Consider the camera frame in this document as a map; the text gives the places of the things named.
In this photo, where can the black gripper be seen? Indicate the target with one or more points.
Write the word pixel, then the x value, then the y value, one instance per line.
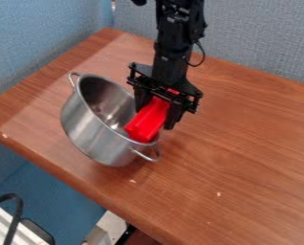
pixel 162 79

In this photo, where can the red plastic block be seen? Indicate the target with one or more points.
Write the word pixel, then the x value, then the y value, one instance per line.
pixel 146 122

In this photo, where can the metal pot with handle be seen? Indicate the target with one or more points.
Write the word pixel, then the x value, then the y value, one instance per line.
pixel 93 116

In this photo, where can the black object under table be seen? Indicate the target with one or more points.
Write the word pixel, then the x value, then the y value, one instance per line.
pixel 37 230

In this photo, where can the white appliance at bottom left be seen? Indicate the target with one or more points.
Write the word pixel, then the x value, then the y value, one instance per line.
pixel 24 237

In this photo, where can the grey metal table frame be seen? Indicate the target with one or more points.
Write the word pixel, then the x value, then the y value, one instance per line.
pixel 110 231

